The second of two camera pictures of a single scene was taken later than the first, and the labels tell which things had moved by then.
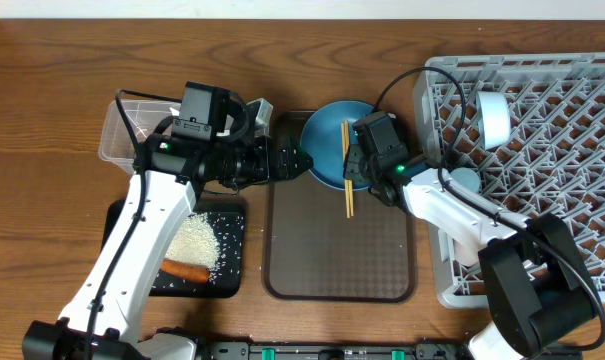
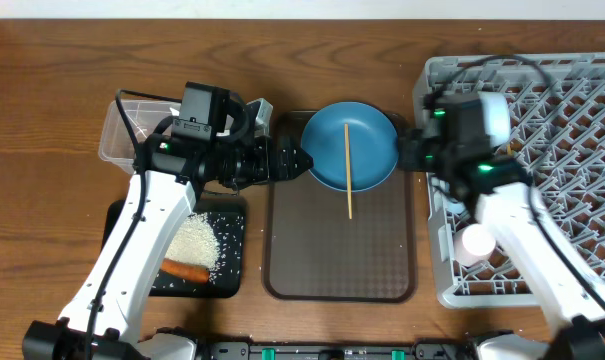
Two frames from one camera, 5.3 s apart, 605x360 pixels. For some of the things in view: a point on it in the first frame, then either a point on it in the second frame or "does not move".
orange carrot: x=184 y=271 does not move
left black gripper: x=282 y=165 does not move
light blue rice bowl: x=494 y=118 does not move
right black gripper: x=356 y=156 → x=409 y=154
